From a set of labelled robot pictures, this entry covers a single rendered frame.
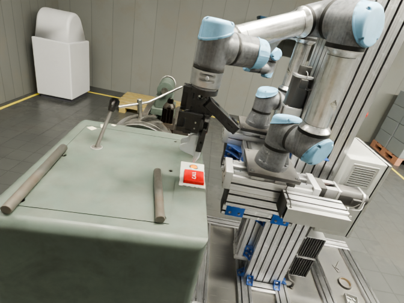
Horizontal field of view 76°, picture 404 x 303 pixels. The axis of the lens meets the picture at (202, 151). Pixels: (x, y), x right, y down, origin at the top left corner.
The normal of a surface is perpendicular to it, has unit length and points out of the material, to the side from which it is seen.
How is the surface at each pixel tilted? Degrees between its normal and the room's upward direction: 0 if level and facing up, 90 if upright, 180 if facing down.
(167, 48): 90
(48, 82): 90
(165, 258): 90
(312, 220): 90
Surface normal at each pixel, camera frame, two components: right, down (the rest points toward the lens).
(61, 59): -0.07, 0.45
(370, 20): 0.50, 0.36
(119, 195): 0.18, -0.87
